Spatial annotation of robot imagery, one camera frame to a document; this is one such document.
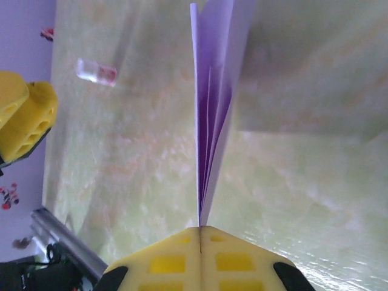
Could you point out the long aluminium table rail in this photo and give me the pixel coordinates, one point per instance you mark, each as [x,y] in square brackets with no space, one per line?
[66,239]

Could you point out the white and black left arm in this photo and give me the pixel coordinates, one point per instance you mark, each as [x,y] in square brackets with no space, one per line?
[45,276]

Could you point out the lavender cloth piece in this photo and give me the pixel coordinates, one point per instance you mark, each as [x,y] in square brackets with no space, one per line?
[212,91]

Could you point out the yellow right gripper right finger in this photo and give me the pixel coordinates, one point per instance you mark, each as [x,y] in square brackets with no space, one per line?
[236,263]

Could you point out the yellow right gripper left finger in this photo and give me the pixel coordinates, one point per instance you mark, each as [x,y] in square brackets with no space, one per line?
[163,263]

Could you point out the small clear plastic vial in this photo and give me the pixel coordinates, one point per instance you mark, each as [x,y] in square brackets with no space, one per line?
[97,72]

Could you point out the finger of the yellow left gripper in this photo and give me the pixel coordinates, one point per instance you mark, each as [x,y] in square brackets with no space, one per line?
[36,121]
[12,94]

